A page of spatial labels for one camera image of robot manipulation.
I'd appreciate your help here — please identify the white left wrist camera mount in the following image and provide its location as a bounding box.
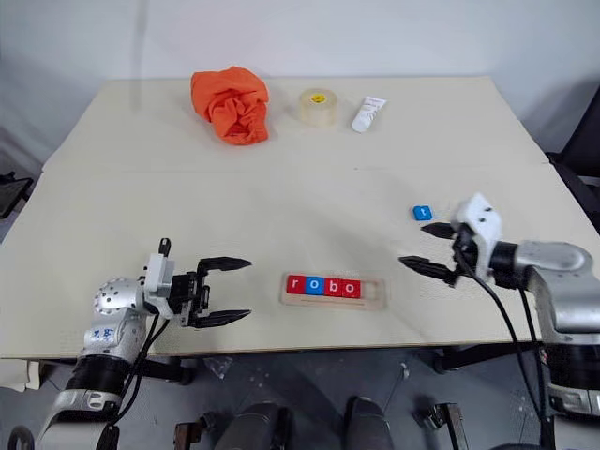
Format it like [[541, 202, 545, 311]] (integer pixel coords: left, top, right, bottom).
[[139, 252, 178, 320]]

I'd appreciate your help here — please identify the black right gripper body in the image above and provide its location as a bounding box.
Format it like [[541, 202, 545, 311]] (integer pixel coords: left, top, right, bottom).
[[448, 223, 481, 288]]

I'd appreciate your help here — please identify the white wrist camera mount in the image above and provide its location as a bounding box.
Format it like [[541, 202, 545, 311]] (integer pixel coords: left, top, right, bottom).
[[139, 252, 178, 320], [449, 191, 503, 282]]

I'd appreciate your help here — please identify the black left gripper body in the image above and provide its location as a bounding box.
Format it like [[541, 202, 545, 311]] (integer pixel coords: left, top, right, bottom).
[[170, 270, 212, 329]]

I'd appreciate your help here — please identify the dark object beside table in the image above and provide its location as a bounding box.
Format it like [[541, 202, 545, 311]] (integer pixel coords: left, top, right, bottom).
[[0, 172, 34, 219]]

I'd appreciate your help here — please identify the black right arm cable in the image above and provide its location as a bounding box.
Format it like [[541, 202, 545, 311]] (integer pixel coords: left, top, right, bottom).
[[452, 229, 557, 450]]

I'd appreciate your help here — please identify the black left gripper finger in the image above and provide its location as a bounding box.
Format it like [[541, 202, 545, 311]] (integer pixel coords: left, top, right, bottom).
[[189, 308, 254, 330], [195, 255, 253, 283]]

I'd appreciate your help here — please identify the black chair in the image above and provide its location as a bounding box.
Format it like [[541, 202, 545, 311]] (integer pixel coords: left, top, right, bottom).
[[546, 79, 600, 226]]

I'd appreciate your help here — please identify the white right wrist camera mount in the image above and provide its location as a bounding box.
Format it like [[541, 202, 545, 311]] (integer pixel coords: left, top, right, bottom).
[[449, 191, 503, 282]]

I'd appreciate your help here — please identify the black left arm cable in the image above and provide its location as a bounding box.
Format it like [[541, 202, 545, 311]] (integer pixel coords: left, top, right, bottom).
[[96, 237, 173, 450]]

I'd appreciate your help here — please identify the white object under table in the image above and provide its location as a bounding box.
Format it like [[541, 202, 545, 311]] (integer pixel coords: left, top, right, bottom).
[[0, 358, 41, 393]]

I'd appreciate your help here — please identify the white squeeze tube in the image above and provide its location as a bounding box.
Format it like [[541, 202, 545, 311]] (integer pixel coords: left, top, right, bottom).
[[351, 95, 389, 135]]

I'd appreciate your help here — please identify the crumpled orange cloth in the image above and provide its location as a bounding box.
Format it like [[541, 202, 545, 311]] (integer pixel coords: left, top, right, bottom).
[[189, 66, 271, 146]]

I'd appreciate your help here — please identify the dark rounded shape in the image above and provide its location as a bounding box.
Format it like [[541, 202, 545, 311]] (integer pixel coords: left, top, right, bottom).
[[213, 401, 294, 450], [344, 396, 393, 450]]

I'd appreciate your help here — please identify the wooden letter tray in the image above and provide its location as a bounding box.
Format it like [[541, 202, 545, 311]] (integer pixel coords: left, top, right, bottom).
[[279, 274, 391, 310]]

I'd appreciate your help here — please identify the black table frame bar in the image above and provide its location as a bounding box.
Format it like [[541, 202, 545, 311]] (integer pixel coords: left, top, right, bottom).
[[433, 341, 548, 374], [135, 356, 196, 386]]

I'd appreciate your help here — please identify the crumpled clear plastic scrap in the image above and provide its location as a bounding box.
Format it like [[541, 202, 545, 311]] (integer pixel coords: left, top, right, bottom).
[[203, 355, 234, 380]]

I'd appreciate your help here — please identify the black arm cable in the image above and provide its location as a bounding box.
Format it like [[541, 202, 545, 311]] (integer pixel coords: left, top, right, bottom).
[[452, 229, 557, 450], [96, 237, 173, 450]]

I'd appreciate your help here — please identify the rusty metal bracket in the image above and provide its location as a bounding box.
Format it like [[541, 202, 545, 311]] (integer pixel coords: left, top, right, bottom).
[[412, 401, 468, 450], [173, 412, 219, 450]]

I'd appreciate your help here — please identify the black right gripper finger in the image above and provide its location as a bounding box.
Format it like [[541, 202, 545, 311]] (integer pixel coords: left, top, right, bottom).
[[397, 255, 458, 287], [420, 221, 456, 239]]

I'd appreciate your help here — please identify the clear tape roll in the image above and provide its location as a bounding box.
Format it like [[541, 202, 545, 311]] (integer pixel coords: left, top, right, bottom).
[[298, 87, 339, 128]]

